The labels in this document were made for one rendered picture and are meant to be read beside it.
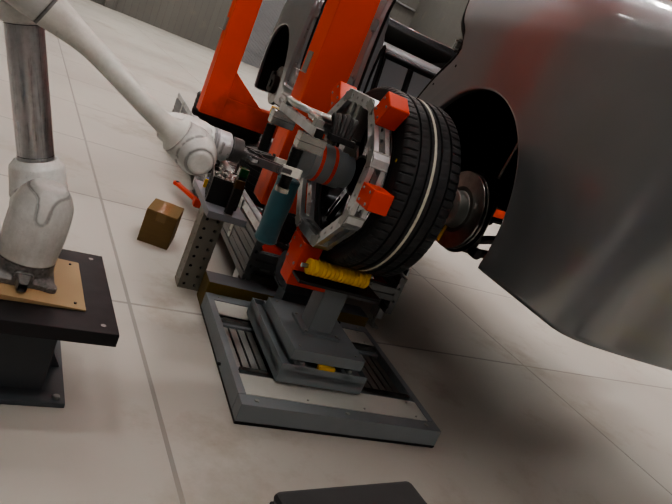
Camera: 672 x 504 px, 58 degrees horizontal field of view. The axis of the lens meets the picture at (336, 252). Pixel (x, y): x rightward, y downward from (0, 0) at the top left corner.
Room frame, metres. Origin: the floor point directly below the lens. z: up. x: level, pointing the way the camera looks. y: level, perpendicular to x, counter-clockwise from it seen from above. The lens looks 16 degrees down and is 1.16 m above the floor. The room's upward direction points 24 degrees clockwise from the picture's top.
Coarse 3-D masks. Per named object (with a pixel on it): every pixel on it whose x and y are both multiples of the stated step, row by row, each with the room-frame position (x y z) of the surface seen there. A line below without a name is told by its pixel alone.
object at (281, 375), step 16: (256, 304) 2.35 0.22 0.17; (256, 320) 2.28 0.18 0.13; (256, 336) 2.22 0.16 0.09; (272, 336) 2.17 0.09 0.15; (272, 352) 2.05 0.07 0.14; (272, 368) 2.01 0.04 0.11; (288, 368) 1.97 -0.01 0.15; (304, 368) 2.00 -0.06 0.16; (320, 368) 2.03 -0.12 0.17; (336, 368) 2.13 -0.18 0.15; (304, 384) 2.01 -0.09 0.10; (320, 384) 2.04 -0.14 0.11; (336, 384) 2.07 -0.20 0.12; (352, 384) 2.10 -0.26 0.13
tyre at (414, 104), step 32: (416, 128) 2.00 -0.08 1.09; (448, 128) 2.11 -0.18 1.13; (416, 160) 1.94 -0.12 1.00; (448, 160) 2.02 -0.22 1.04; (416, 192) 1.93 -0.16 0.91; (448, 192) 1.99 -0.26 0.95; (384, 224) 1.90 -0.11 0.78; (416, 224) 1.94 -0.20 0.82; (352, 256) 1.97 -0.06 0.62; (384, 256) 1.98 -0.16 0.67; (416, 256) 2.01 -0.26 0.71
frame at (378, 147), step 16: (352, 96) 2.20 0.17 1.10; (368, 96) 2.13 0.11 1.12; (336, 112) 2.28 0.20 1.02; (368, 112) 2.04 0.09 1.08; (368, 128) 2.00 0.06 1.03; (384, 128) 2.00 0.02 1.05; (368, 144) 1.96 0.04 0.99; (384, 144) 1.96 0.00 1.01; (368, 160) 1.92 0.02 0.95; (384, 160) 1.92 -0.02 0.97; (368, 176) 1.90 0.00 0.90; (304, 192) 2.29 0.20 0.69; (304, 208) 2.25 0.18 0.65; (352, 208) 1.90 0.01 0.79; (304, 224) 2.16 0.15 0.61; (336, 224) 1.95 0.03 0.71; (352, 224) 1.91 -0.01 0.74; (320, 240) 2.01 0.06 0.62; (336, 240) 2.00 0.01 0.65
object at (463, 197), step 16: (464, 176) 2.49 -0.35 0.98; (480, 176) 2.43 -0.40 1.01; (464, 192) 2.43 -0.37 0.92; (480, 192) 2.36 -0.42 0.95; (464, 208) 2.37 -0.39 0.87; (480, 208) 2.32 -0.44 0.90; (448, 224) 2.39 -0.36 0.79; (464, 224) 2.36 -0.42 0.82; (480, 224) 2.32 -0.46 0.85; (448, 240) 2.41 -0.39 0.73; (464, 240) 2.33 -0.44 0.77
